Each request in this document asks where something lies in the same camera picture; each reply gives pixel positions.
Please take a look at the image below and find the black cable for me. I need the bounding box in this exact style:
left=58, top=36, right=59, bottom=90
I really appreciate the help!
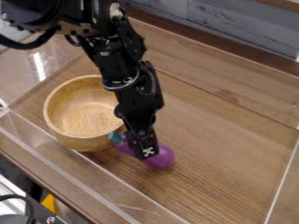
left=0, top=193, right=37, bottom=224

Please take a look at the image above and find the yellow black equipment base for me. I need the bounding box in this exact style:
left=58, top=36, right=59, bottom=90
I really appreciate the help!
left=25, top=192, right=71, bottom=224

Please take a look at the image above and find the purple toy eggplant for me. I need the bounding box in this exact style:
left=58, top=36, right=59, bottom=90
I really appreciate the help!
left=107, top=131, right=175, bottom=170

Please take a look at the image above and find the clear acrylic tray wall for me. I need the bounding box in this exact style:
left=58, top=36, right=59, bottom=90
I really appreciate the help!
left=0, top=107, right=190, bottom=224

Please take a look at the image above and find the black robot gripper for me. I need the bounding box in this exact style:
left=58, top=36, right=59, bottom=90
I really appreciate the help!
left=117, top=61, right=165, bottom=160

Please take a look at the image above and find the brown wooden bowl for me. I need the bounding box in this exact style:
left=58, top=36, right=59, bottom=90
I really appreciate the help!
left=43, top=74, right=125, bottom=152

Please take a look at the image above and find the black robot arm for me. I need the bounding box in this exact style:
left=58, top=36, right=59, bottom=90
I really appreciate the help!
left=0, top=0, right=165, bottom=160

